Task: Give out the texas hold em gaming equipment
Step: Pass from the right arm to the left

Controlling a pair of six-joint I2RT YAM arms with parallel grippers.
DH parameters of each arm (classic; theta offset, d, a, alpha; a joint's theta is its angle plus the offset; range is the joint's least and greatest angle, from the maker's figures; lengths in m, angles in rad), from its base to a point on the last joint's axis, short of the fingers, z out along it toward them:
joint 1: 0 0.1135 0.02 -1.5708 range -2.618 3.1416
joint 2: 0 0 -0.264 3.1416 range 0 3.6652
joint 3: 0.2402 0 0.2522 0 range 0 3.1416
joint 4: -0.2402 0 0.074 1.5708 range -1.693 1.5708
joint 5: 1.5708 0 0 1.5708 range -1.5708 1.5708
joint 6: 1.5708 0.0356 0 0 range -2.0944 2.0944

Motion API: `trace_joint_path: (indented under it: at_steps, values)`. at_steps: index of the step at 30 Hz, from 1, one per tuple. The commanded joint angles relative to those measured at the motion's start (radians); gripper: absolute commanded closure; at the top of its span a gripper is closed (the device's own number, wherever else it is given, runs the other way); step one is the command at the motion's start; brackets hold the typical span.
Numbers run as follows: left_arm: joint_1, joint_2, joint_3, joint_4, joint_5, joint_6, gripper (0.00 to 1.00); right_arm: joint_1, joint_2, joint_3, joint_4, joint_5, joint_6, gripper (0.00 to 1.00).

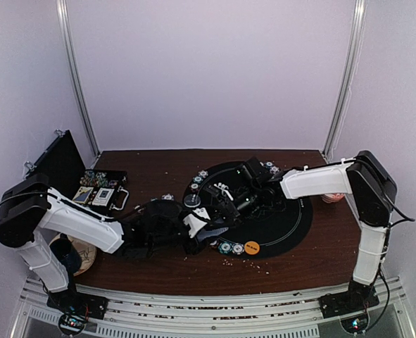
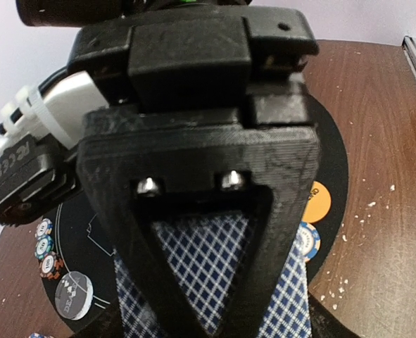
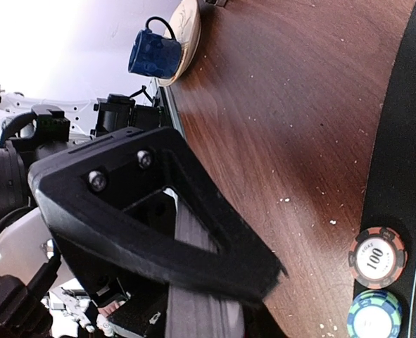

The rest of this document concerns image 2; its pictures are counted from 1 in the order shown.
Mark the yellow big blind button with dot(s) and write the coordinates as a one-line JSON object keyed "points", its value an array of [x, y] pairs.
{"points": [[318, 205]]}

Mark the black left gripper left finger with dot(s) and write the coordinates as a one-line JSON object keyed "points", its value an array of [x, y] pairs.
{"points": [[107, 325]]}

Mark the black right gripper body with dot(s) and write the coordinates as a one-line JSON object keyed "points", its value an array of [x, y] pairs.
{"points": [[154, 57]]}

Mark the clear acrylic dealer button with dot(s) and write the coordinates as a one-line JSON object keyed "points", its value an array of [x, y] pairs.
{"points": [[74, 294]]}

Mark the round black poker mat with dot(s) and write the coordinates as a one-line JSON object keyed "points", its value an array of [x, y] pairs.
{"points": [[83, 245]]}

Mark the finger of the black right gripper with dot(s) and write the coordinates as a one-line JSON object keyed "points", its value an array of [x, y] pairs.
{"points": [[137, 169]]}

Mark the blue playing card deck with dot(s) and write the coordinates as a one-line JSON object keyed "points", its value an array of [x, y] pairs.
{"points": [[204, 254]]}

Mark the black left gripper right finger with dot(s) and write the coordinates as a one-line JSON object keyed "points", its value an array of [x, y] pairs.
{"points": [[324, 324]]}

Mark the blue cream 10 chip stack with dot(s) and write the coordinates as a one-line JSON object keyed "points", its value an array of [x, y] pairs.
{"points": [[38, 335]]}

